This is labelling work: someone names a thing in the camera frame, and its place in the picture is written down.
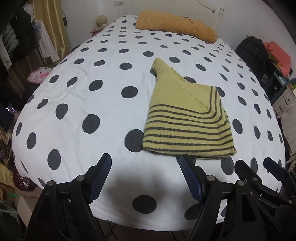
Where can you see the beige knitted plush toy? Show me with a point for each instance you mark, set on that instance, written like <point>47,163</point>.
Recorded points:
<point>101,22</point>

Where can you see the teal storage shelf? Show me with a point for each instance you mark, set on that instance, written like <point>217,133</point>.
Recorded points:
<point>275,85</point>

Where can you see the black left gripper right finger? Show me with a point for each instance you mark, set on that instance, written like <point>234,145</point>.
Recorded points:
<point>227,211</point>

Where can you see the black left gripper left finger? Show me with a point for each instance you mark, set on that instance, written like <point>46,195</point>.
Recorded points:
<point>63,211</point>

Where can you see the beige draped chair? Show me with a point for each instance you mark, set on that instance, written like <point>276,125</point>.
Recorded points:
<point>288,122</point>

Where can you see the white polka dot bed cover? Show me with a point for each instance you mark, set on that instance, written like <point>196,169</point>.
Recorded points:
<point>96,101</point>

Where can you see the hanging clothes pile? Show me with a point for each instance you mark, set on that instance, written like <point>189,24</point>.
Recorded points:
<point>25,43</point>

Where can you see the red bag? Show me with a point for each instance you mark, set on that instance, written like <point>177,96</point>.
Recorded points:
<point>280,57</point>

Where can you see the yellow curtain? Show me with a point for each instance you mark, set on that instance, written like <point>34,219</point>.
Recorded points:
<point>50,13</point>

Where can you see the yellow grey striped knit sweater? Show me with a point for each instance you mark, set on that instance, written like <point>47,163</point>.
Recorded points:
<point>186,118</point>

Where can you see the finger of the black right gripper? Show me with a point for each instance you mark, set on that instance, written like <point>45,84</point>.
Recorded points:
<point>245,173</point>
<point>272,167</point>

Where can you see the pink cat plush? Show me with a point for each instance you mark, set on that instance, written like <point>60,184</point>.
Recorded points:
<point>39,75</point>

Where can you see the orange quilted pillow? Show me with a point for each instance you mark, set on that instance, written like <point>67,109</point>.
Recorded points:
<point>159,21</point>

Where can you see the black backpack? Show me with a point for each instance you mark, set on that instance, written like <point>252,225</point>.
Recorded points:
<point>253,52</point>

